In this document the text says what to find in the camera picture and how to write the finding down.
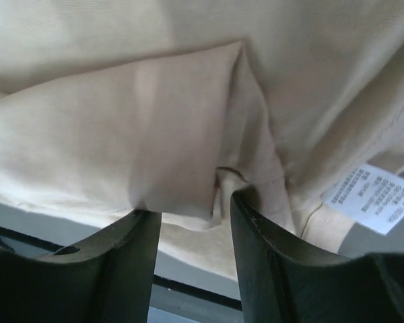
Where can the beige t shirt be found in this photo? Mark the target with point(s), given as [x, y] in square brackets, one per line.
[171, 106]

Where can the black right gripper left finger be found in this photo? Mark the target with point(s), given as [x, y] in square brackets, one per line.
[106, 277]

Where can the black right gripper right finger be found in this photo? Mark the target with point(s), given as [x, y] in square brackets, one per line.
[285, 279]

